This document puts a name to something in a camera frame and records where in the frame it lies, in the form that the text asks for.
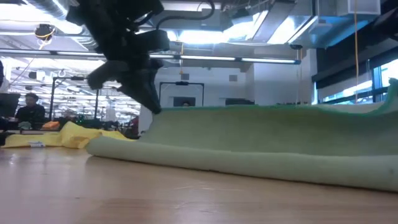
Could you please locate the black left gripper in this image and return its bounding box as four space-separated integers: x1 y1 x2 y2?
87 34 164 115

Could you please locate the pale green towel teal edge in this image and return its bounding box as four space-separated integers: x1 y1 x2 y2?
85 77 398 193

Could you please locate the yellow microfiber towel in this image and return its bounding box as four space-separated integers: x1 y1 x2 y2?
1 120 135 149

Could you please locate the dark grey door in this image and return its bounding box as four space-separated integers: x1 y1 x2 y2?
172 96 197 108

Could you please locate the orange cloth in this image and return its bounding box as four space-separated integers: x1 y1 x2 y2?
41 120 61 131

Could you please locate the long ceiling light bar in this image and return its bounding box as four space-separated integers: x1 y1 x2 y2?
0 48 302 65

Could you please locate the black equipment station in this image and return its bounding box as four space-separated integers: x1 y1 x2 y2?
224 98 256 106

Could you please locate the black monitor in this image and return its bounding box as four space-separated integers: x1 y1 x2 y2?
0 92 21 118

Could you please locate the black gantry frame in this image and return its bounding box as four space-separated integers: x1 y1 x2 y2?
158 81 205 108
50 76 101 122

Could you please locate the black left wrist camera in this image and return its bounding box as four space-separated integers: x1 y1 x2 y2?
136 29 171 54

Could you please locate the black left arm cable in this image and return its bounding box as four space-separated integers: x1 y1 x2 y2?
154 0 216 30

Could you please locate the black ceiling cable reel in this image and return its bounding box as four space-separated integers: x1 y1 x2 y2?
34 23 57 41

